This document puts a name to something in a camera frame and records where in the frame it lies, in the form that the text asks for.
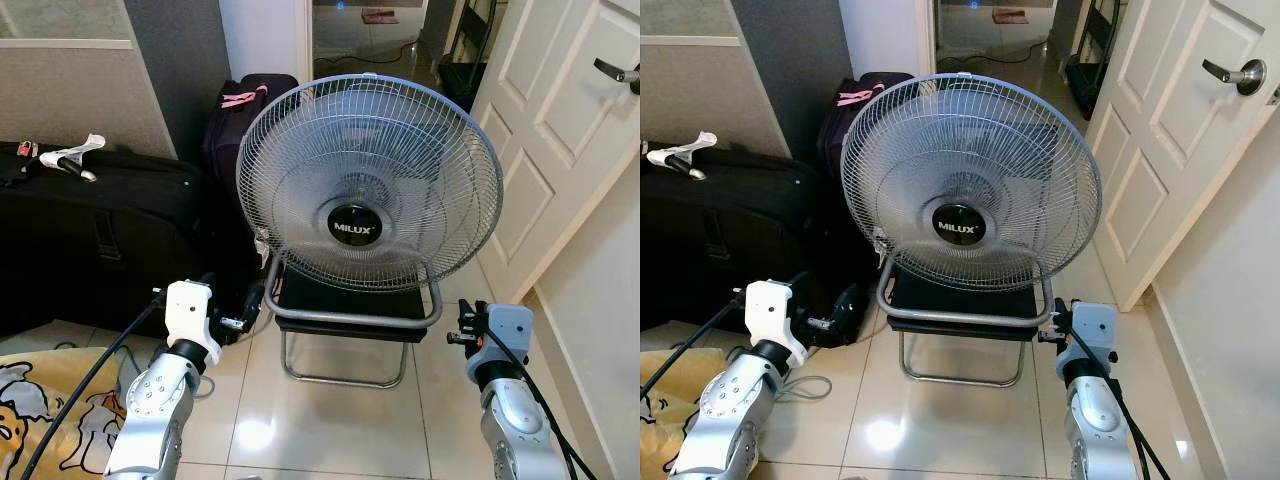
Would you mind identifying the black rack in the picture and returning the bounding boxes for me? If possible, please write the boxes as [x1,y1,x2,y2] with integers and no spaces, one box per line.
[1065,0,1121,106]
[440,0,501,111]

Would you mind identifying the grey Milux fan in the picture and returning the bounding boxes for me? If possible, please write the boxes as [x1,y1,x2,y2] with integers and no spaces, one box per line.
[841,72,1103,294]
[236,72,504,294]

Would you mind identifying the dark metal door handle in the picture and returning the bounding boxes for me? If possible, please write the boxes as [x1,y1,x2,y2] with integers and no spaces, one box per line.
[594,58,641,96]
[1202,58,1267,97]

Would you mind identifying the dark purple suitcase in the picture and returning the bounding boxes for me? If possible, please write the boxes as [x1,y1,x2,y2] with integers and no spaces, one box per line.
[203,73,301,206]
[818,72,916,186]

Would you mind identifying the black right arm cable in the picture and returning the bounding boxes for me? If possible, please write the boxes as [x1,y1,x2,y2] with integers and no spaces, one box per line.
[482,325,599,480]
[1066,325,1171,480]

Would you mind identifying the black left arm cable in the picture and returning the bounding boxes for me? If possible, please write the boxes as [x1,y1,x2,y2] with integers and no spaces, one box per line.
[18,272,216,480]
[640,272,801,399]

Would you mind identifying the white panelled door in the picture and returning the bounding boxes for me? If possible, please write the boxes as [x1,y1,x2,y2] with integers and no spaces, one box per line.
[1085,0,1280,313]
[470,0,641,303]

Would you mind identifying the large black suitcase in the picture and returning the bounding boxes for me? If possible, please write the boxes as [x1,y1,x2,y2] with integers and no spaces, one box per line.
[640,148,881,333]
[0,140,263,339]

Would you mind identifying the yellow cartoon print blanket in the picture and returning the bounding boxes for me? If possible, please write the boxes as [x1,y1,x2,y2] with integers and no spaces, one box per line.
[640,348,761,480]
[0,345,136,480]

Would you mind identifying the frosted glass window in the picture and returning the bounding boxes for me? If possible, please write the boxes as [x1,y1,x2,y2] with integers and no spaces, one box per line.
[640,0,741,46]
[0,0,134,49]

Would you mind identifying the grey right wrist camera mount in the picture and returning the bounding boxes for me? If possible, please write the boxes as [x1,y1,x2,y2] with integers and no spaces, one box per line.
[1068,302,1117,363]
[483,303,534,366]

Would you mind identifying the black chair with chrome frame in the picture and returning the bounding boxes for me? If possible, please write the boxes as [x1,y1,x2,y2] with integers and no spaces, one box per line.
[262,255,444,389]
[876,255,1058,389]

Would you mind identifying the white crumpled tag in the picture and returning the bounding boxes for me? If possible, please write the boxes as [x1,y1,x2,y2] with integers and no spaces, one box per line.
[38,134,106,183]
[647,131,718,181]

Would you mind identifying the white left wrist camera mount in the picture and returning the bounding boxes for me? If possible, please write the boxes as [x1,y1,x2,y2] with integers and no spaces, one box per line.
[745,280,808,367]
[163,281,223,366]

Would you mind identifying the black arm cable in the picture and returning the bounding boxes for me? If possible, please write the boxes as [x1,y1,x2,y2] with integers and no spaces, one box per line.
[482,325,599,480]
[640,272,801,399]
[18,272,216,480]
[1066,325,1171,480]

